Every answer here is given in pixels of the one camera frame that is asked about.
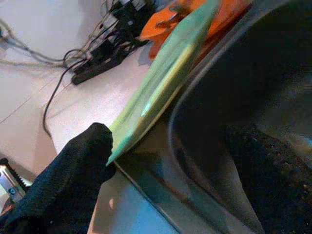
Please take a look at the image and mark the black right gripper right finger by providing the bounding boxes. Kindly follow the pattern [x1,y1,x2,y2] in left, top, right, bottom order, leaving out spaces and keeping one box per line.
[225,126,312,234]

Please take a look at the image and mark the black power strip cord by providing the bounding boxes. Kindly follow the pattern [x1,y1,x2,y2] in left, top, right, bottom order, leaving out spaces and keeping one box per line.
[42,59,81,138]

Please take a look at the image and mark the orange plate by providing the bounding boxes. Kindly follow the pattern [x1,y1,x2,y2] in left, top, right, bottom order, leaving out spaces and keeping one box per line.
[207,0,254,34]

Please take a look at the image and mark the black power strip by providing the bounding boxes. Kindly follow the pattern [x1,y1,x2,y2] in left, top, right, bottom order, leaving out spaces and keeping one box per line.
[71,46,137,85]

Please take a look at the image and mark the light green plate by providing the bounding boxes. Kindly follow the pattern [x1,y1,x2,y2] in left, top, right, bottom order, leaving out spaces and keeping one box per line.
[106,0,220,168]

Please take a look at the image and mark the brown wooden utensil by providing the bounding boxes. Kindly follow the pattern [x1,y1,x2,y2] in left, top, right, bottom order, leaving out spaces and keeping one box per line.
[156,13,180,29]

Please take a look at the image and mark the stainless steel sink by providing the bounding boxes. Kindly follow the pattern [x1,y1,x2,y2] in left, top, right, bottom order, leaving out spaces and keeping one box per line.
[114,0,312,234]

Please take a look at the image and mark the orange bowl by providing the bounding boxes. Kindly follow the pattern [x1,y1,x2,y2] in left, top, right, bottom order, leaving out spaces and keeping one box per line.
[139,0,203,60]

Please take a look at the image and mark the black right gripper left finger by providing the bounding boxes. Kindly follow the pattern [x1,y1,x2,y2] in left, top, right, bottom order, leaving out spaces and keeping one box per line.
[0,122,117,234]

